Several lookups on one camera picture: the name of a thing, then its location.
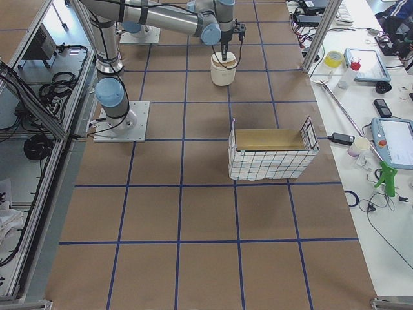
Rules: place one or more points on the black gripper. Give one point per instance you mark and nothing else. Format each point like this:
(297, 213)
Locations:
(225, 36)

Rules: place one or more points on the white trash can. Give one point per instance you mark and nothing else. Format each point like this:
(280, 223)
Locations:
(222, 71)

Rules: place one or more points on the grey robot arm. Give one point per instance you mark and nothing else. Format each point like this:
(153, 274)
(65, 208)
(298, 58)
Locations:
(135, 27)
(211, 21)

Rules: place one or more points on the long metal rod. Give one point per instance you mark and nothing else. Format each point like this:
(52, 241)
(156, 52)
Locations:
(324, 85)

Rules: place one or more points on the yellow tape roll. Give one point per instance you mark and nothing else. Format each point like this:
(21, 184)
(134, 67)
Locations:
(333, 59)

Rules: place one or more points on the red capped squeeze bottle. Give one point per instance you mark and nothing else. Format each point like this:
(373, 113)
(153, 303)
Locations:
(348, 77)

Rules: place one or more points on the black power adapter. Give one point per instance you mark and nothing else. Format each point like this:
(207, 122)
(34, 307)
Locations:
(342, 139)

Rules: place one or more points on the white plastic cup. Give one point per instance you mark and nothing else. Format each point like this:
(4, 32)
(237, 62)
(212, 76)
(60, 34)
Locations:
(358, 146)

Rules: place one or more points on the black remote handset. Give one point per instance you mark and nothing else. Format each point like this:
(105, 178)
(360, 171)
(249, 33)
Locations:
(382, 108)

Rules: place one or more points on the grey control box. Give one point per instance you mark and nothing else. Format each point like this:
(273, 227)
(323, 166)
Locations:
(41, 48)

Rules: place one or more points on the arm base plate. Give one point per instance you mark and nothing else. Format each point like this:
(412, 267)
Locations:
(133, 128)
(153, 38)

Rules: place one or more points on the aluminium frame post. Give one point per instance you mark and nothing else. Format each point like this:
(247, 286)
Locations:
(326, 21)

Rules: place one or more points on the green plastic grabber handle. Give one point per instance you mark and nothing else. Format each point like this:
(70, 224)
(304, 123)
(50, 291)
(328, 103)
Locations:
(387, 179)

